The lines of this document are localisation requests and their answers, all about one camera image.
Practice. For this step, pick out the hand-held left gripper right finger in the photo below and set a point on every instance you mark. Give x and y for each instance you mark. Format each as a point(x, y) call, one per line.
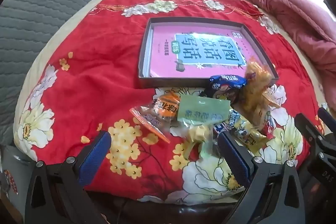
point(233, 158)

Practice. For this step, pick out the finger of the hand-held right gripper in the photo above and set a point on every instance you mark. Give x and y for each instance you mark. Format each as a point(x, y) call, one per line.
point(328, 119)
point(312, 134)

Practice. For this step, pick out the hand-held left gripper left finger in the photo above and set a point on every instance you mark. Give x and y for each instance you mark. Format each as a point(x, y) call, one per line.
point(94, 158)

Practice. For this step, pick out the yellow cartoon snack packet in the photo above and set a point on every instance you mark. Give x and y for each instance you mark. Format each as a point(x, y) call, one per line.
point(246, 132)

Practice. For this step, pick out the red lollipop packet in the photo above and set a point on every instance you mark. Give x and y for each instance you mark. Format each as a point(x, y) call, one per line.
point(270, 127)

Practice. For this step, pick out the light green pastry packet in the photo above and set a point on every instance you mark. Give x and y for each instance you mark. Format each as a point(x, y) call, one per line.
point(202, 111)

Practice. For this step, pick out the blue cookie packet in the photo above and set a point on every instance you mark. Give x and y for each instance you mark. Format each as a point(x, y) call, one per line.
point(223, 87)

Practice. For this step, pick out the clear rice cake packet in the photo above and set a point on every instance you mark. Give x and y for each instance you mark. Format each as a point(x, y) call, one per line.
point(256, 90)

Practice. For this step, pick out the orange clear snack packet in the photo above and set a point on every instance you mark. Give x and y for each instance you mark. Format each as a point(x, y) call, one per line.
point(155, 115)

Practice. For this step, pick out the shallow grey cardboard box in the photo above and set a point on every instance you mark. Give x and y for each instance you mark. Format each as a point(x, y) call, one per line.
point(147, 56)

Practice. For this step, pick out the red floral blanket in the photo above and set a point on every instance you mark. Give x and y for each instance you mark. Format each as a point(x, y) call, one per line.
point(92, 69)

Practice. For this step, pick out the pink quilted comforter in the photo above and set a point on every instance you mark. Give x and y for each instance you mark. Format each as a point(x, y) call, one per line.
point(294, 11)

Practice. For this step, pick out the dark brown bed frame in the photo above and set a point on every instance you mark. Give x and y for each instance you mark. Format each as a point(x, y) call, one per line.
point(157, 211)

